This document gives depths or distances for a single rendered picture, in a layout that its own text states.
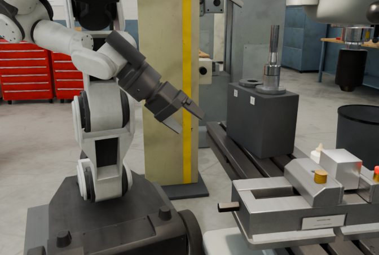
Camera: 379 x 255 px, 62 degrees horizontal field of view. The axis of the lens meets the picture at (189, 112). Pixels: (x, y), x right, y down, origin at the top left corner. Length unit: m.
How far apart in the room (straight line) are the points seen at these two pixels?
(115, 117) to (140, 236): 0.42
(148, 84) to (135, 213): 0.71
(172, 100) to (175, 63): 1.53
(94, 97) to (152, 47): 1.25
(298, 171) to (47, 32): 0.66
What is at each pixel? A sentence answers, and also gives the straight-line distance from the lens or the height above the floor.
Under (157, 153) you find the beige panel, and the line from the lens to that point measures 2.47.
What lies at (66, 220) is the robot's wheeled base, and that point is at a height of 0.57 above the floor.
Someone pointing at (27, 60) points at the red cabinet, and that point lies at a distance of 5.36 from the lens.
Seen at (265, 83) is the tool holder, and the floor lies 1.13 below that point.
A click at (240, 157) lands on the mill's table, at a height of 0.92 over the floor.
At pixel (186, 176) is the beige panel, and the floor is 0.09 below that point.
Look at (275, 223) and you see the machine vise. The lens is 0.64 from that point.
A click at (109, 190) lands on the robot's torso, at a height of 0.68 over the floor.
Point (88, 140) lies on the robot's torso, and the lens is 1.12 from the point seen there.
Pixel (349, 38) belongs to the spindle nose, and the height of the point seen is 1.29.
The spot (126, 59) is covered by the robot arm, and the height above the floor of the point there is 1.23.
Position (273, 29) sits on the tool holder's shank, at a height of 1.29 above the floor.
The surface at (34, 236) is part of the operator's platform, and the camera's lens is 1.64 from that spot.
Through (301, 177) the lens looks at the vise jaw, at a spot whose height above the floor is 1.02.
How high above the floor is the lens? 1.32
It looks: 17 degrees down
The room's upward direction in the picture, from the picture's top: straight up
